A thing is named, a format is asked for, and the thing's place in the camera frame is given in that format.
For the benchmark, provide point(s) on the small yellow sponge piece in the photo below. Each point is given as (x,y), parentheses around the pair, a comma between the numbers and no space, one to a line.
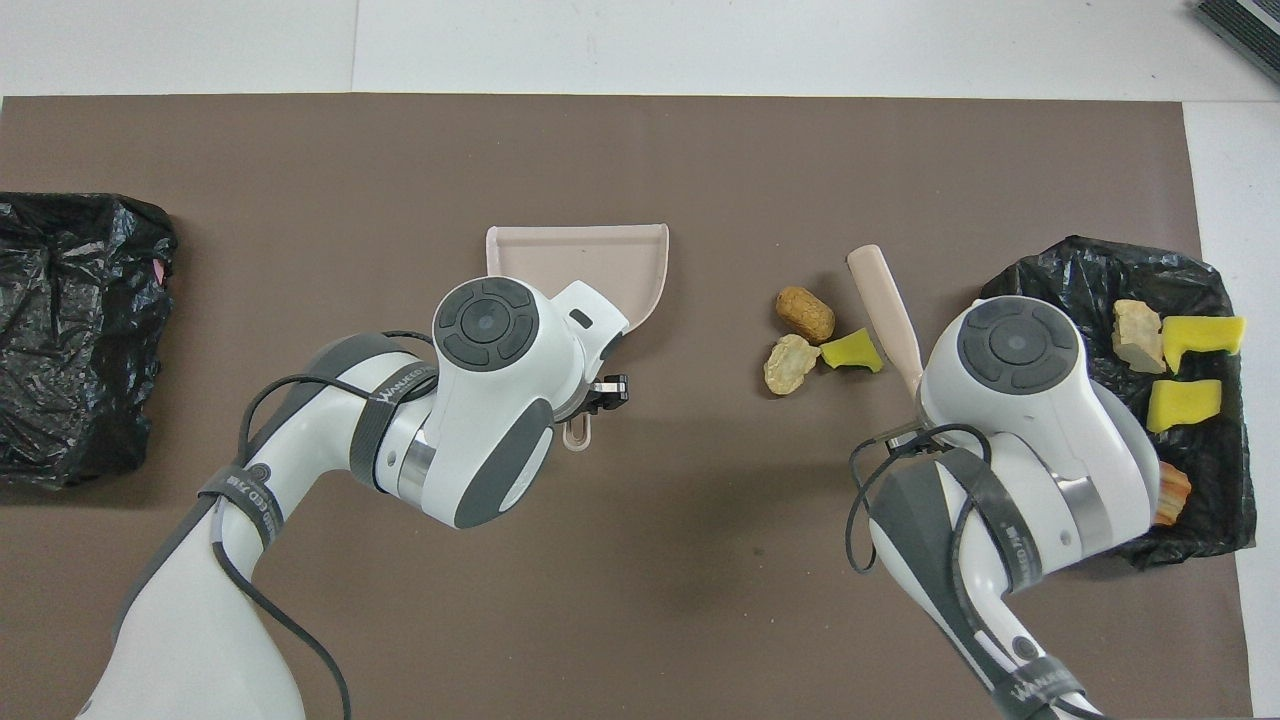
(852,350)

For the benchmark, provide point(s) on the beige plastic dustpan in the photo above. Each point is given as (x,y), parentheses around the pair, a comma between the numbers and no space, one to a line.
(560,260)

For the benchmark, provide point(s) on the striped bread slice beige side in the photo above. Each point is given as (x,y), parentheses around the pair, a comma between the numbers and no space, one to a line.
(1138,335)

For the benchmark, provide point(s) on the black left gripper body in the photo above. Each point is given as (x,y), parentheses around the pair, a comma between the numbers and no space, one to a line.
(593,400)

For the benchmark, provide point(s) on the brown table mat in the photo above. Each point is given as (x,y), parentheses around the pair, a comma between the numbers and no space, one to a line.
(300,200)

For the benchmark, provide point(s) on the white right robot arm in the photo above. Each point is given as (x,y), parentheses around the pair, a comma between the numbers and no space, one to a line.
(1020,400)

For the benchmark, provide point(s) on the notched yellow sponge piece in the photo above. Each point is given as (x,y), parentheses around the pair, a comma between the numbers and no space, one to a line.
(1205,335)

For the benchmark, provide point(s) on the black bag lined bin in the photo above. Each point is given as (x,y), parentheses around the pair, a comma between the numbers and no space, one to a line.
(80,350)
(1210,520)

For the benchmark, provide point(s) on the yellow sponge wedge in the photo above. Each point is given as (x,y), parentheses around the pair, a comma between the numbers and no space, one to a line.
(1185,405)

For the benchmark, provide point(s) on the brown oval bread roll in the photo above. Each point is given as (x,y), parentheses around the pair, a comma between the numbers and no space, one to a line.
(805,313)

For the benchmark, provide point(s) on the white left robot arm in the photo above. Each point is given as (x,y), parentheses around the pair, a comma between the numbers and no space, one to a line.
(490,400)

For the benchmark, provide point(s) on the dark grey ribbed object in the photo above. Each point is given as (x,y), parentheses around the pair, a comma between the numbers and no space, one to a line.
(1250,25)

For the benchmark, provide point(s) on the orange striped croissant piece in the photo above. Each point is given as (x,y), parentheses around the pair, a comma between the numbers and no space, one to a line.
(1175,495)

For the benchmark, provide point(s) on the pale beige bread chunk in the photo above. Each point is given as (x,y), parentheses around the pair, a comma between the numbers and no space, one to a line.
(790,363)

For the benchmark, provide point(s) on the beige hand brush black bristles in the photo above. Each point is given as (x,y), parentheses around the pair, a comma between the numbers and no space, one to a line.
(885,310)

